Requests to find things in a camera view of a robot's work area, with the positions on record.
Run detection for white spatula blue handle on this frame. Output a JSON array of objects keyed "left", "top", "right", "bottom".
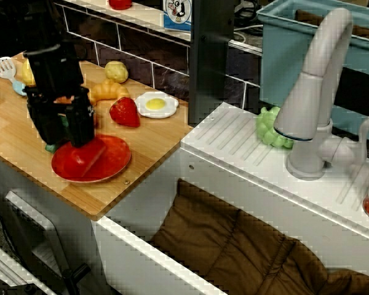
[{"left": 0, "top": 56, "right": 29, "bottom": 97}]

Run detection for black oven knob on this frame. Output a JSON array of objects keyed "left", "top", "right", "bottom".
[{"left": 62, "top": 262, "right": 92, "bottom": 295}]

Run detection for white cable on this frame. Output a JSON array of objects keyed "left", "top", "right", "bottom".
[{"left": 233, "top": 25, "right": 263, "bottom": 42}]

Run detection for orange toy carrot green leaves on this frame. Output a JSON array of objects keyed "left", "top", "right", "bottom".
[{"left": 54, "top": 95, "right": 100, "bottom": 127}]

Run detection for grey toy oven door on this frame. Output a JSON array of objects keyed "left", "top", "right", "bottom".
[{"left": 4, "top": 189, "right": 64, "bottom": 279}]

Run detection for wooden countertop board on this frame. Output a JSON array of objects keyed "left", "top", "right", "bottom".
[{"left": 0, "top": 51, "right": 194, "bottom": 221}]

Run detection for brown quilted cloth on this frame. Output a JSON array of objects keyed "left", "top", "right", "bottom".
[{"left": 149, "top": 178, "right": 369, "bottom": 295}]

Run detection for green toy broccoli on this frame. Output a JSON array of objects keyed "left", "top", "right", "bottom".
[{"left": 44, "top": 115, "right": 69, "bottom": 154}]

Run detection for yellow toy potato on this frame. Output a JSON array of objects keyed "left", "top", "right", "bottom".
[{"left": 104, "top": 60, "right": 129, "bottom": 84}]

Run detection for cow print milk carton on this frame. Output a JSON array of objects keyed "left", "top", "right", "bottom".
[{"left": 162, "top": 0, "right": 192, "bottom": 33}]

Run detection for white toy sink unit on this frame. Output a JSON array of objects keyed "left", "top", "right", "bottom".
[{"left": 92, "top": 101, "right": 369, "bottom": 295}]

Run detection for white toy fried egg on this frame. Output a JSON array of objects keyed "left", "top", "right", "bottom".
[{"left": 134, "top": 90, "right": 179, "bottom": 119}]

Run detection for grey toy faucet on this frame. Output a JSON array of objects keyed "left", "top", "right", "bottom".
[{"left": 273, "top": 7, "right": 369, "bottom": 181}]

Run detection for red toy strawberry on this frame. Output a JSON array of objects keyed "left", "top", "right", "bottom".
[{"left": 109, "top": 96, "right": 141, "bottom": 128}]

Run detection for white frame rail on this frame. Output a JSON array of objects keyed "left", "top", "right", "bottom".
[{"left": 0, "top": 238, "right": 52, "bottom": 295}]

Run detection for yellow toy banana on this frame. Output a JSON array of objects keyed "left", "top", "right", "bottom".
[{"left": 21, "top": 58, "right": 37, "bottom": 87}]

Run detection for red toy tomato piece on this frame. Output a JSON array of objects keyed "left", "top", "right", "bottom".
[{"left": 68, "top": 141, "right": 108, "bottom": 179}]

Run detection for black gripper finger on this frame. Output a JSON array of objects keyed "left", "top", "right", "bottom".
[
  {"left": 26, "top": 98, "right": 70, "bottom": 146},
  {"left": 64, "top": 93, "right": 96, "bottom": 149}
]

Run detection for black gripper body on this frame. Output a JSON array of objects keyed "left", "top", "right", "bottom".
[{"left": 23, "top": 44, "right": 90, "bottom": 103}]

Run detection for green toy grapes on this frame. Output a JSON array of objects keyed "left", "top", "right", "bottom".
[{"left": 256, "top": 106, "right": 295, "bottom": 149}]

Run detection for red round plate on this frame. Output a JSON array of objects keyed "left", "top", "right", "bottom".
[{"left": 50, "top": 134, "right": 132, "bottom": 184}]

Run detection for black upright post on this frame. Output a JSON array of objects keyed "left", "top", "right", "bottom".
[{"left": 189, "top": 0, "right": 235, "bottom": 127}]

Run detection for golden toy croissant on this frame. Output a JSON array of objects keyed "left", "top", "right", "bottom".
[{"left": 87, "top": 79, "right": 131, "bottom": 106}]

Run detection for teal plastic bin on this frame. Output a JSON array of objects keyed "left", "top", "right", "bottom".
[{"left": 256, "top": 0, "right": 369, "bottom": 152}]

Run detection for white shelf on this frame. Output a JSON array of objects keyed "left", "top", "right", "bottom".
[{"left": 63, "top": 0, "right": 192, "bottom": 41}]

